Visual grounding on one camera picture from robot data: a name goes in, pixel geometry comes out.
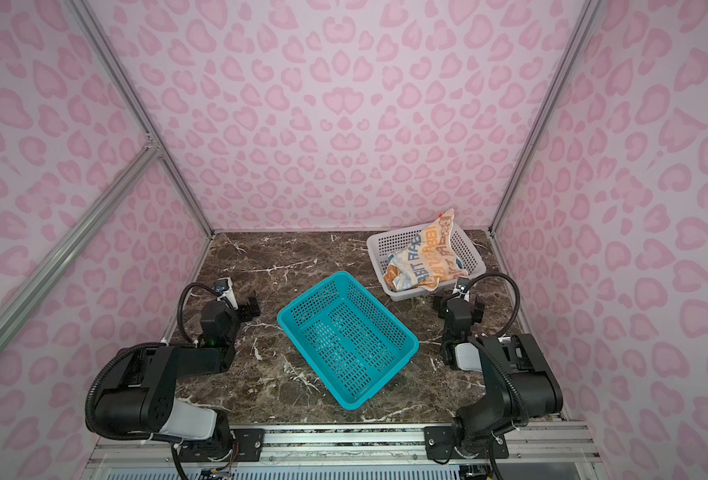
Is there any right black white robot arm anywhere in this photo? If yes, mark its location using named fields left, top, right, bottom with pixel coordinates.
left=424, top=293, right=563, bottom=465

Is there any white plastic basket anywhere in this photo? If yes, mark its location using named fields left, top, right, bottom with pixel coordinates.
left=366, top=224, right=487, bottom=301

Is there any teal plastic basket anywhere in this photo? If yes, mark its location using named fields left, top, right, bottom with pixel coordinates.
left=277, top=271, right=420, bottom=410

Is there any aluminium frame post right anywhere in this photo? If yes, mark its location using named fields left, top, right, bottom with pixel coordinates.
left=488, top=0, right=607, bottom=238

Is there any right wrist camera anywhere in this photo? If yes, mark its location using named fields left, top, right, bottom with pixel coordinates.
left=453, top=277, right=472, bottom=300

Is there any aluminium frame post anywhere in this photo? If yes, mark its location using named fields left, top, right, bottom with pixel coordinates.
left=488, top=0, right=607, bottom=238
left=64, top=0, right=215, bottom=240

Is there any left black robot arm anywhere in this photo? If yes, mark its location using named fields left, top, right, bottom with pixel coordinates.
left=85, top=296, right=261, bottom=462

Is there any cream rabbit print towel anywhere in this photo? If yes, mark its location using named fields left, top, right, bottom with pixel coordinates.
left=383, top=209, right=468, bottom=292

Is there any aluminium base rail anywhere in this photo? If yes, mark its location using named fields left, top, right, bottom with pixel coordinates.
left=82, top=420, right=609, bottom=479

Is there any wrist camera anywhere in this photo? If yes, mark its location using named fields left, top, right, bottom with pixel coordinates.
left=453, top=277, right=472, bottom=300
left=213, top=277, right=239, bottom=310

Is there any aluminium frame post left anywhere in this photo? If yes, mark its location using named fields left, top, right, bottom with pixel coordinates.
left=64, top=0, right=215, bottom=240

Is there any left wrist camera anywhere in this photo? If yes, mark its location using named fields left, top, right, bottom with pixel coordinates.
left=213, top=277, right=239, bottom=310

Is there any aluminium frame strut left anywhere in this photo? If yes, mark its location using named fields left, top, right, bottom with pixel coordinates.
left=0, top=141, right=159, bottom=354

